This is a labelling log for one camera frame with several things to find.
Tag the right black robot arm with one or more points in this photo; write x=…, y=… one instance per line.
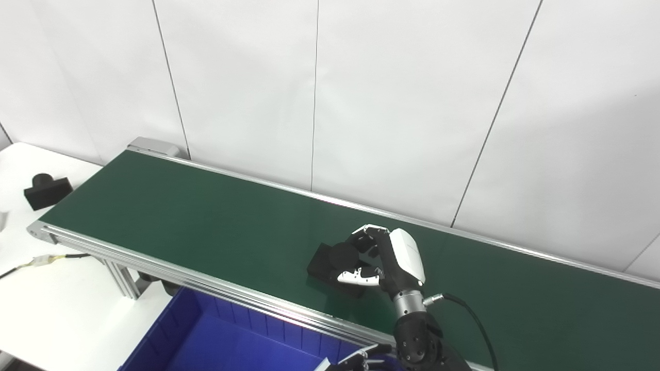
x=417, y=340

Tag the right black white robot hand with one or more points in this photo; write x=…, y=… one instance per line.
x=402, y=257

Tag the aluminium conveyor leg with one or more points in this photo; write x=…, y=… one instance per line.
x=124, y=281

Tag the green conveyor belt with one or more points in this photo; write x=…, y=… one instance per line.
x=232, y=232
x=206, y=286

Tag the blue plastic bin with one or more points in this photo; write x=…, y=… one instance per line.
x=221, y=345

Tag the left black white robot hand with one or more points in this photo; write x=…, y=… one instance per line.
x=356, y=363

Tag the black cylinder part square base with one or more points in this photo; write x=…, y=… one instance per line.
x=330, y=263
x=46, y=193

